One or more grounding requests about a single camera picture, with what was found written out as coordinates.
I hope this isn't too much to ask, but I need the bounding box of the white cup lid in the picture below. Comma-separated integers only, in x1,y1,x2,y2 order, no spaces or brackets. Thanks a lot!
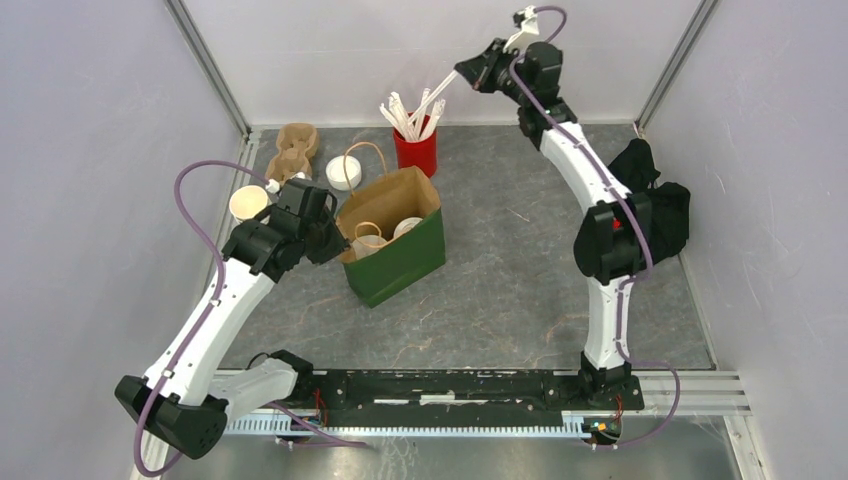
352,234,387,260
392,217,423,240

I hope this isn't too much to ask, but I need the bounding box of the brown cardboard cup carrier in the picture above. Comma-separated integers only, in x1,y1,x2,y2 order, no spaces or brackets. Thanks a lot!
265,123,320,183

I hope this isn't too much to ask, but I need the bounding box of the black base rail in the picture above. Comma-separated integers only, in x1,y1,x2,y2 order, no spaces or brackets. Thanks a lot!
283,369,645,428

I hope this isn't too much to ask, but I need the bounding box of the brown paper bag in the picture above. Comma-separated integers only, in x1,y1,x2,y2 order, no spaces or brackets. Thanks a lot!
336,141,441,243

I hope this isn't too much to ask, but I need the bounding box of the red straw holder cup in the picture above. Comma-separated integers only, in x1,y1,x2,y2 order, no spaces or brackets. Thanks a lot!
393,129,438,177

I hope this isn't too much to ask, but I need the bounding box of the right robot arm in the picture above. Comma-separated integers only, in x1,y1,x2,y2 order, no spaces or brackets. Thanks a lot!
454,39,653,408

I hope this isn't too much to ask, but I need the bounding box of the black cloth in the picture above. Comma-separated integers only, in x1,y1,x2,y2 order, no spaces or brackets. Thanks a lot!
608,138,691,264

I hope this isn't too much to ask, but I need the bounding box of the stack of paper cups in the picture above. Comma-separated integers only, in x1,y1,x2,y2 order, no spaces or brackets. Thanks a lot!
228,185,271,223

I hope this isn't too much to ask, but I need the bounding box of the stack of white lids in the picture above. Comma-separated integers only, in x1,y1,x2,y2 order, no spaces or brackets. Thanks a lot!
325,155,362,191

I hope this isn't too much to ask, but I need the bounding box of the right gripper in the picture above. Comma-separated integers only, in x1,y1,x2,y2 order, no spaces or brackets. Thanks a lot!
456,36,533,105

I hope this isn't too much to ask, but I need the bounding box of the bundle of wrapped straws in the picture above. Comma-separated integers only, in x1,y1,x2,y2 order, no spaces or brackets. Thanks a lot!
379,89,446,142

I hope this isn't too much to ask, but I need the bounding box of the single straw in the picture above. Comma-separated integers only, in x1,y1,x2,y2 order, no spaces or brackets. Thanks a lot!
410,70,459,121

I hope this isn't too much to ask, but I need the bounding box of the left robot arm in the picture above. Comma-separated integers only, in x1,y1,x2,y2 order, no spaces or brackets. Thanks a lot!
115,179,349,459

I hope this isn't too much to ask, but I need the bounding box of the white cable duct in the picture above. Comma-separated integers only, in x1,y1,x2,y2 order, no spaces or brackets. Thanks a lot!
224,411,590,440

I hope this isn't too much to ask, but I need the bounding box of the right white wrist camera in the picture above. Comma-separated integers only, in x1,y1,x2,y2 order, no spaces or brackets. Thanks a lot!
503,5,540,53

